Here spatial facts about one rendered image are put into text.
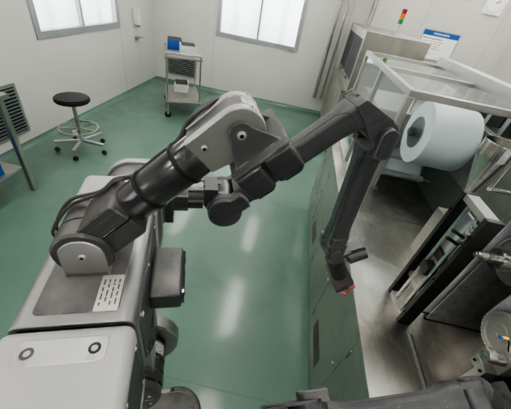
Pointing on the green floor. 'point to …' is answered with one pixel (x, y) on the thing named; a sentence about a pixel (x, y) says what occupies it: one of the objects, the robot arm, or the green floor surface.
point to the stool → (72, 99)
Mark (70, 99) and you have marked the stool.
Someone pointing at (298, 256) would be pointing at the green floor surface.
